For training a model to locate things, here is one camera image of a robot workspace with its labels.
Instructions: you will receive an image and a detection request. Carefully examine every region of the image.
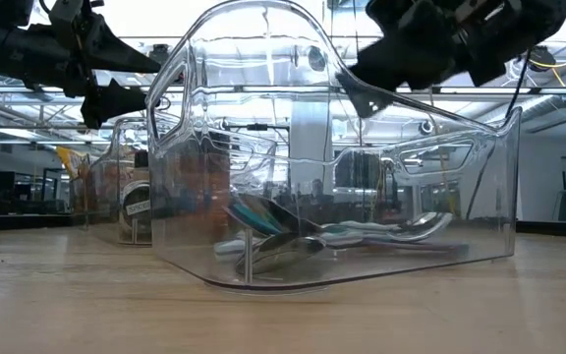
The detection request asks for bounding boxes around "purple label spice jar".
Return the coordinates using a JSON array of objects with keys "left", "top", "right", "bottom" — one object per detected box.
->
[{"left": 117, "top": 179, "right": 152, "bottom": 237}]

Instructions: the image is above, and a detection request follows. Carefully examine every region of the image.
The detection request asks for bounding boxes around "yellow snack packet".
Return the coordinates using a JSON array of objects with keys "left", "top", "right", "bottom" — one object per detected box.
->
[{"left": 55, "top": 145, "right": 90, "bottom": 184}]

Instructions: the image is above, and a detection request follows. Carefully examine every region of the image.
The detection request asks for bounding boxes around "black ceiling camera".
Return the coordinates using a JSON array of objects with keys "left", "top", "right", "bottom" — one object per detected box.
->
[
  {"left": 147, "top": 42, "right": 186, "bottom": 86},
  {"left": 306, "top": 44, "right": 327, "bottom": 73},
  {"left": 528, "top": 44, "right": 557, "bottom": 70}
]

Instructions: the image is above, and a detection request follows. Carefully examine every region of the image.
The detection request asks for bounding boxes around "black metal spoon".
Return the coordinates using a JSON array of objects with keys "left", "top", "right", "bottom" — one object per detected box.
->
[{"left": 235, "top": 233, "right": 327, "bottom": 276}]

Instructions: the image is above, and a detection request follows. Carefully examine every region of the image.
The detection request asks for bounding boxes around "colourful spoons bundle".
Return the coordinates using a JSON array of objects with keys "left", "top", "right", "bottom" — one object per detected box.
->
[{"left": 223, "top": 199, "right": 353, "bottom": 237}]

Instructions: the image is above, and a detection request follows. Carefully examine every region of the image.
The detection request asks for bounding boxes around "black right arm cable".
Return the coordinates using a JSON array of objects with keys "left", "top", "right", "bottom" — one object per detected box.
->
[{"left": 464, "top": 46, "right": 534, "bottom": 222}]

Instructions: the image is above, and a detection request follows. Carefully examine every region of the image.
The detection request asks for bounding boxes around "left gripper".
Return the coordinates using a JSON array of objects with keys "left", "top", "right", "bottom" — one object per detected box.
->
[{"left": 27, "top": 0, "right": 162, "bottom": 131}]

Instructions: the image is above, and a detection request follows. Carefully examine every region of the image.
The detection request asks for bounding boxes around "silver metal spoon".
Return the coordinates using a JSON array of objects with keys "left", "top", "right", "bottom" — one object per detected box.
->
[{"left": 319, "top": 210, "right": 455, "bottom": 243}]

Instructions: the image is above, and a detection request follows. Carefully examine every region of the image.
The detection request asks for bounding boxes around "white square pillar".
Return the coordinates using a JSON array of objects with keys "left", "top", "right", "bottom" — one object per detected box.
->
[{"left": 290, "top": 100, "right": 333, "bottom": 198}]

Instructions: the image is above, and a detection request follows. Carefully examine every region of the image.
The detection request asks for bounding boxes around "clear plastic bin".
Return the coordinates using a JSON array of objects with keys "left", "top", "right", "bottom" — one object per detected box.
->
[
  {"left": 54, "top": 142, "right": 117, "bottom": 231},
  {"left": 144, "top": 0, "right": 524, "bottom": 291},
  {"left": 87, "top": 116, "right": 279, "bottom": 247}
]

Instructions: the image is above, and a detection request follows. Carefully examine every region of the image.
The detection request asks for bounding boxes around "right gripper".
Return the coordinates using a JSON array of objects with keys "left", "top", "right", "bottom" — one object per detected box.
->
[{"left": 335, "top": 0, "right": 566, "bottom": 119}]

